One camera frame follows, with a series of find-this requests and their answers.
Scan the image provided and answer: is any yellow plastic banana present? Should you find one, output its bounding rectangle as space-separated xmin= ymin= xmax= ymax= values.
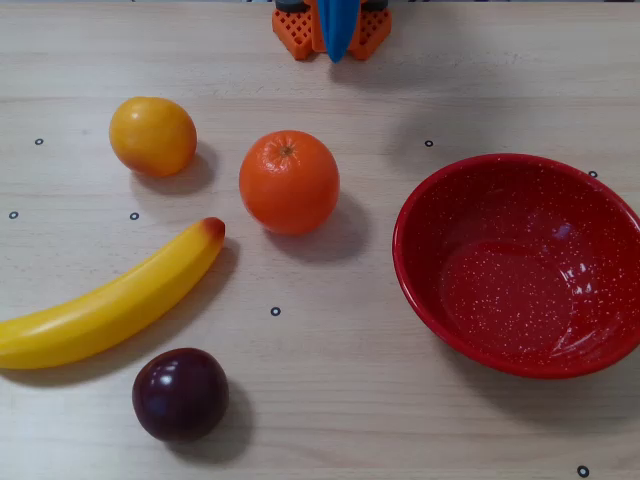
xmin=0 ymin=216 xmax=227 ymax=371

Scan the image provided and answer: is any dark purple plum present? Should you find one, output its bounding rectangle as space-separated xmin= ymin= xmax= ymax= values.
xmin=131 ymin=347 xmax=231 ymax=444

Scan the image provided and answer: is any orange robot base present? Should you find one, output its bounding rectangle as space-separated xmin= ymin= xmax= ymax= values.
xmin=271 ymin=0 xmax=394 ymax=62

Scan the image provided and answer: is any yellow-orange round fruit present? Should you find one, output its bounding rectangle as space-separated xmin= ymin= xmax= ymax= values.
xmin=108 ymin=95 xmax=199 ymax=179

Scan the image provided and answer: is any red speckled enamel bowl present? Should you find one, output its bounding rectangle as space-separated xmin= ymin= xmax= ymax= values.
xmin=391 ymin=152 xmax=640 ymax=380

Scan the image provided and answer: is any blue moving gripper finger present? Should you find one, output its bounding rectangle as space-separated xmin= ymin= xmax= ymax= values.
xmin=318 ymin=0 xmax=362 ymax=65

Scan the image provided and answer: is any orange fruit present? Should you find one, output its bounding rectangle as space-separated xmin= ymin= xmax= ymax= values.
xmin=238 ymin=129 xmax=342 ymax=237

